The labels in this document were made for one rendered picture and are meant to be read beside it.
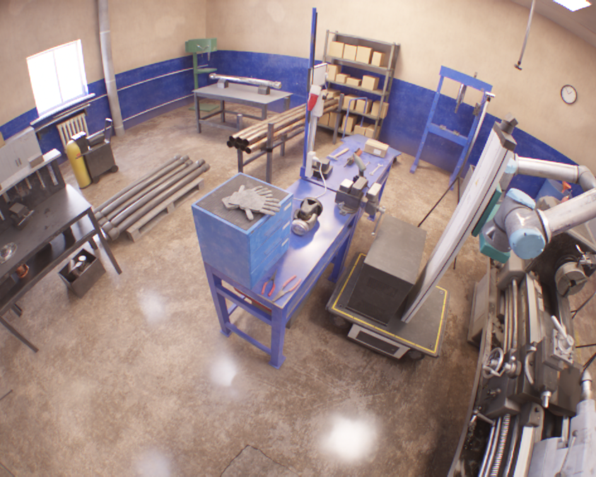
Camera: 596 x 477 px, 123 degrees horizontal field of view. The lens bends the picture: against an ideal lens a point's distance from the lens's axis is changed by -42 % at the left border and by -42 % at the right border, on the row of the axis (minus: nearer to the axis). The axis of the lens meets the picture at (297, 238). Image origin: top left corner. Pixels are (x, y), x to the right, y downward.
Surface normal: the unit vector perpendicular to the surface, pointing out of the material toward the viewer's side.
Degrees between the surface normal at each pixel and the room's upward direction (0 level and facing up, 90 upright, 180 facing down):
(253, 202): 7
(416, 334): 0
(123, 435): 0
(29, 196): 90
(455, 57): 90
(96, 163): 90
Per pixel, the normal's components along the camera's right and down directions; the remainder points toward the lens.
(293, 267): 0.09, -0.72
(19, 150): 0.86, 0.41
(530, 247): -0.42, 0.65
